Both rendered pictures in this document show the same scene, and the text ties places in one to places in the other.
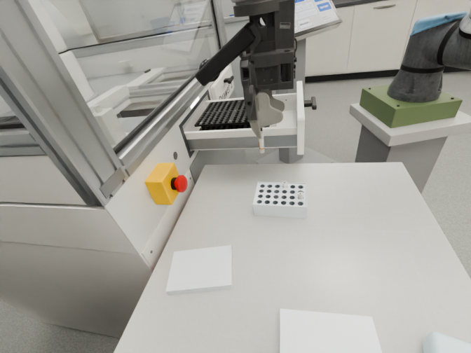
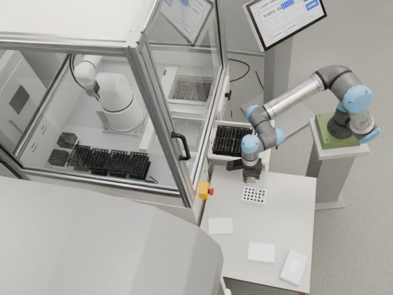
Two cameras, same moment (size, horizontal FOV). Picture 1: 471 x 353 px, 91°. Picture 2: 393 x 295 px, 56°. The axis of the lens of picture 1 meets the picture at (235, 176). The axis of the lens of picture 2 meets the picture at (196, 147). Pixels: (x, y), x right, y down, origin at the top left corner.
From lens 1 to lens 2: 1.51 m
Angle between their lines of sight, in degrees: 19
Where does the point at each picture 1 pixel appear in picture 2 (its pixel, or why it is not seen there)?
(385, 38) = not seen: outside the picture
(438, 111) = (349, 144)
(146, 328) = not seen: hidden behind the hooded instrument
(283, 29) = (257, 168)
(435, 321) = (295, 246)
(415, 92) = (337, 134)
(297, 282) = (256, 233)
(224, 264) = (230, 225)
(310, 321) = (257, 245)
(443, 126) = (349, 153)
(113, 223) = (192, 212)
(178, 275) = (212, 228)
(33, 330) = not seen: hidden behind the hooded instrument
